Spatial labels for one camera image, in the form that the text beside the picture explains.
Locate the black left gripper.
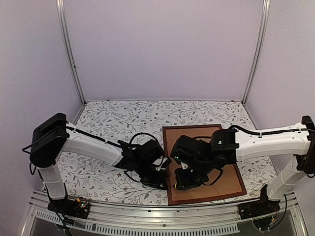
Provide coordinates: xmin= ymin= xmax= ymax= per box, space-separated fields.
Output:
xmin=135 ymin=160 xmax=168 ymax=190

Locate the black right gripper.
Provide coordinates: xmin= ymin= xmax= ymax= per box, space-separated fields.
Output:
xmin=174 ymin=158 xmax=212 ymax=191

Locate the red-brown wooden picture frame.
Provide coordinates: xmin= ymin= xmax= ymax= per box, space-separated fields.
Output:
xmin=162 ymin=124 xmax=247 ymax=206

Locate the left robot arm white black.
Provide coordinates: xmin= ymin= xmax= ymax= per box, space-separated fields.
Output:
xmin=22 ymin=113 xmax=167 ymax=213

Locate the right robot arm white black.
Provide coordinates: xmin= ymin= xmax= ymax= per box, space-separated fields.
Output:
xmin=170 ymin=116 xmax=315 ymax=214

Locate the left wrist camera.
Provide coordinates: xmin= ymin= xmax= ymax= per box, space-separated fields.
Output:
xmin=156 ymin=157 xmax=172 ymax=170

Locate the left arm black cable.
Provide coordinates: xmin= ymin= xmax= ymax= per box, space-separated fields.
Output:
xmin=128 ymin=132 xmax=158 ymax=148

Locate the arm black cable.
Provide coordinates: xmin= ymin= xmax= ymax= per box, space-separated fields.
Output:
xmin=128 ymin=132 xmax=158 ymax=148
xmin=230 ymin=124 xmax=311 ymax=136

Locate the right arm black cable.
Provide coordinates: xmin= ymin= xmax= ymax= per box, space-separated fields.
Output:
xmin=230 ymin=124 xmax=311 ymax=136

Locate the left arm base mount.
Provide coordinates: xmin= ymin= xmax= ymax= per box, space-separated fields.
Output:
xmin=47 ymin=196 xmax=91 ymax=219

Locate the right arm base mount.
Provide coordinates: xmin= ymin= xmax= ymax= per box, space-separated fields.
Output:
xmin=238 ymin=197 xmax=280 ymax=219

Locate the right aluminium corner post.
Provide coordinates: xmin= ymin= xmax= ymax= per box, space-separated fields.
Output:
xmin=242 ymin=0 xmax=271 ymax=107

